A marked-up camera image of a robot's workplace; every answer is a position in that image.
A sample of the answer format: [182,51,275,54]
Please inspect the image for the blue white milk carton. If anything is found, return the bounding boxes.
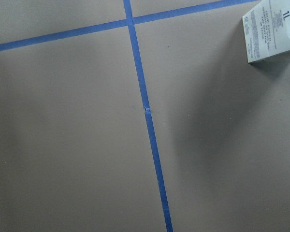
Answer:
[242,0,290,63]

